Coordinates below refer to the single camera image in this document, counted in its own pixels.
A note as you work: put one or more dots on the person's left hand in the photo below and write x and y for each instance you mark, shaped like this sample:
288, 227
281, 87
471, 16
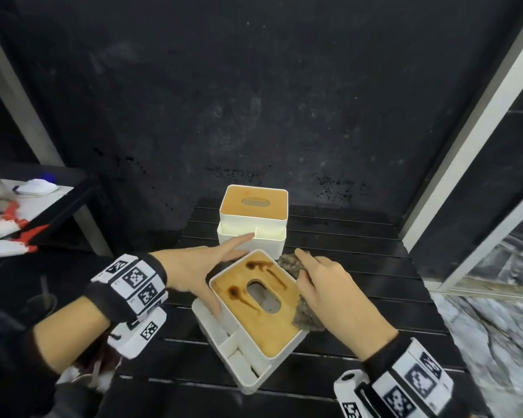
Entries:
183, 269

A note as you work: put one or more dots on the person's right hand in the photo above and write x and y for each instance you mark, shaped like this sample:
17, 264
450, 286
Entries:
340, 300

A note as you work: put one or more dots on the person's left thumb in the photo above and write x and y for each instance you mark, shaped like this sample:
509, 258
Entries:
210, 300

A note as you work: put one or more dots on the person's right thumb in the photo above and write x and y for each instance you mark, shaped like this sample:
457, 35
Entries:
305, 289

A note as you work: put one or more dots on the grey cleaning cloth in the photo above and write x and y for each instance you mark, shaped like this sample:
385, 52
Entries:
309, 319

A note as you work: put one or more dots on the stained bamboo lid tissue box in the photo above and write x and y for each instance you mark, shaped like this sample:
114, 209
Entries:
261, 326

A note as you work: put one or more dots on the person's left forearm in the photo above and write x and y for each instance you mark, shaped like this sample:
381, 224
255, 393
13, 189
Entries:
69, 333

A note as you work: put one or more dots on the left marker wristband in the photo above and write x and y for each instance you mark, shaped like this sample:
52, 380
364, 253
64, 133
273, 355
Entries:
133, 280

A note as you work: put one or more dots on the marker wristband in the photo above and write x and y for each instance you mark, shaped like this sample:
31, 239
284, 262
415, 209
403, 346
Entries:
412, 378
133, 280

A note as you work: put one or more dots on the clean bamboo lid tissue box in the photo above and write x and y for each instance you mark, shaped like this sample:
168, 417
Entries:
252, 204

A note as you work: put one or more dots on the right marker wristband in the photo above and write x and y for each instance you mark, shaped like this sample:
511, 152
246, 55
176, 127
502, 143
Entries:
412, 378

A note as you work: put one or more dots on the white crumpled cloth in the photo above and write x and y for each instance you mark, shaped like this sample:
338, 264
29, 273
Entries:
35, 188

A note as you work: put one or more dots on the red and white clamps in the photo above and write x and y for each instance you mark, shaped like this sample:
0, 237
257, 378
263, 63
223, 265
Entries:
8, 239

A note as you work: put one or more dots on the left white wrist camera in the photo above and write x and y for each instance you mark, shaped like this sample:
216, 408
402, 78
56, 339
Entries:
141, 335

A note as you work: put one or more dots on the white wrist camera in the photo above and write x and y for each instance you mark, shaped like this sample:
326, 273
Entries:
141, 335
353, 396

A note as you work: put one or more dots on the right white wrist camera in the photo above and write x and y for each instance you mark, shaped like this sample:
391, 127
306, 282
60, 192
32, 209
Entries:
353, 396

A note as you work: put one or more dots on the white window frame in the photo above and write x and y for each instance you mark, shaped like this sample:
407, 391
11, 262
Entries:
470, 134

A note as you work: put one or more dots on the grey metal post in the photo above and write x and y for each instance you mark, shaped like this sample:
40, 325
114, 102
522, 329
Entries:
26, 126

